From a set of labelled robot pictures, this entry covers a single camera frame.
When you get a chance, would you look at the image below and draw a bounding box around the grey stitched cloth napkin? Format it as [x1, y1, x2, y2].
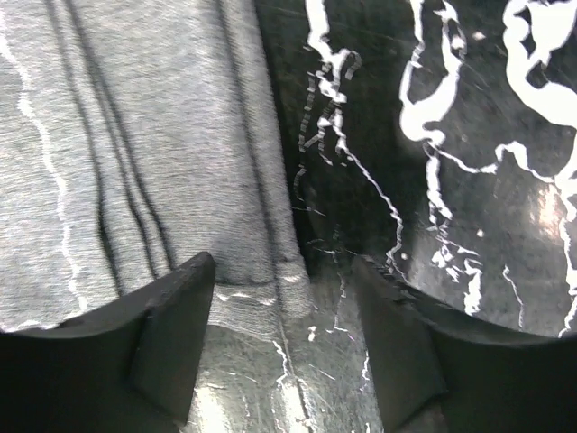
[1, 1, 312, 339]

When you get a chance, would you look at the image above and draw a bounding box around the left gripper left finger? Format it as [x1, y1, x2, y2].
[1, 252, 215, 432]

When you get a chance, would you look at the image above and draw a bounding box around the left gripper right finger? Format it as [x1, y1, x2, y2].
[353, 257, 576, 432]

